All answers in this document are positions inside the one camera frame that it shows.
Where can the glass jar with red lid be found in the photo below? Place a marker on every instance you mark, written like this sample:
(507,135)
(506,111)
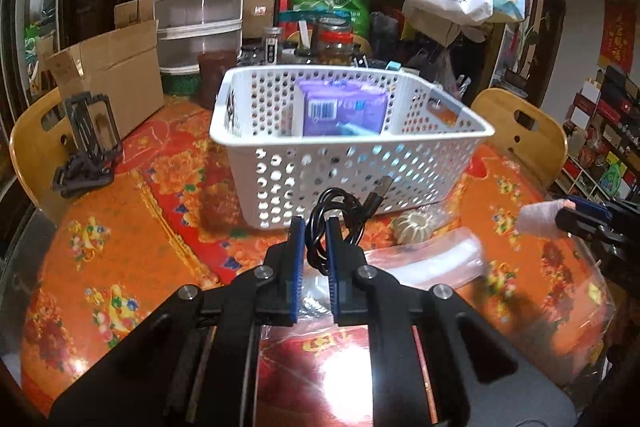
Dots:
(334,44)

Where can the white work gloves bundle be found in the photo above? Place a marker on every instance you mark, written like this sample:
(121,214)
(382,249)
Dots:
(540,217)

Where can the wooden chair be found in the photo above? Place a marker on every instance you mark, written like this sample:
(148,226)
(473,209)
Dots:
(525,152)
(35,157)

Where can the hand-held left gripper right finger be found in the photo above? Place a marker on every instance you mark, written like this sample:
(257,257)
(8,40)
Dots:
(334,267)

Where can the purple tissue pack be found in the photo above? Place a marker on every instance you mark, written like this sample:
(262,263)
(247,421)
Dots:
(345,112)

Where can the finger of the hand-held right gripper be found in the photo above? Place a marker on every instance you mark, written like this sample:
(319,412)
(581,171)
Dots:
(585,205)
(575,224)

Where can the glass door cabinet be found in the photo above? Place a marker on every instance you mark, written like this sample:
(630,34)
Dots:
(25,7)

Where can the black phone stand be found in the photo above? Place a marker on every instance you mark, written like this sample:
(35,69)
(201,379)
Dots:
(80,174)

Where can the open cardboard box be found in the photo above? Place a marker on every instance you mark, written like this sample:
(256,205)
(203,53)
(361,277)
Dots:
(125,67)

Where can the shelf of boxes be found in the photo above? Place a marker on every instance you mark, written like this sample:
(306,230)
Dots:
(605,142)

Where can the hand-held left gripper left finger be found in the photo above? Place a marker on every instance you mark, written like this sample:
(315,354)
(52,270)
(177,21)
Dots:
(297,257)

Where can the red wall poster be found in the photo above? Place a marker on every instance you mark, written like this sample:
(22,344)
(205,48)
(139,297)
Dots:
(620,32)

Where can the small dark bottle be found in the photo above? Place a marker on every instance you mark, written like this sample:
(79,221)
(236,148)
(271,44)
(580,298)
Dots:
(272,47)

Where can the clear plastic bag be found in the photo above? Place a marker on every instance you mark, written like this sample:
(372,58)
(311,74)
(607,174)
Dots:
(430,267)

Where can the brown cardboard box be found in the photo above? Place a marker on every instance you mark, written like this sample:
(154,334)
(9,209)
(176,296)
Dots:
(260,12)

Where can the red printed tablecloth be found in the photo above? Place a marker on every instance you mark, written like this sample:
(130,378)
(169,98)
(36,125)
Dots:
(150,257)

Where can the white perforated plastic basket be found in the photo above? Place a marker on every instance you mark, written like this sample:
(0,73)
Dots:
(280,177)

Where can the dark red cup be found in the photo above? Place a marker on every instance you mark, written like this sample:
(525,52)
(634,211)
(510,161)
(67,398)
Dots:
(215,79)

